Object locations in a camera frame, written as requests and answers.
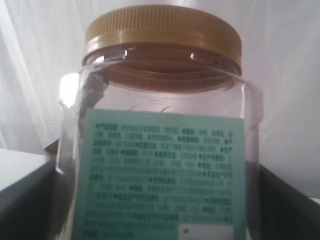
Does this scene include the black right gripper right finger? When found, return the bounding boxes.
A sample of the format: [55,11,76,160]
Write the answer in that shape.
[246,162,320,240]

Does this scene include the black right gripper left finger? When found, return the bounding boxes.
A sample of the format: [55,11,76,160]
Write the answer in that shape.
[0,160,75,240]

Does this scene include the clear jar with yellow lid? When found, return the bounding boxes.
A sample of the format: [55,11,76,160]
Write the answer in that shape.
[47,4,262,240]

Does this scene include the large brown paper bag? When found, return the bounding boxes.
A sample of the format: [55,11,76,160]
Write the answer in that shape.
[43,139,59,160]

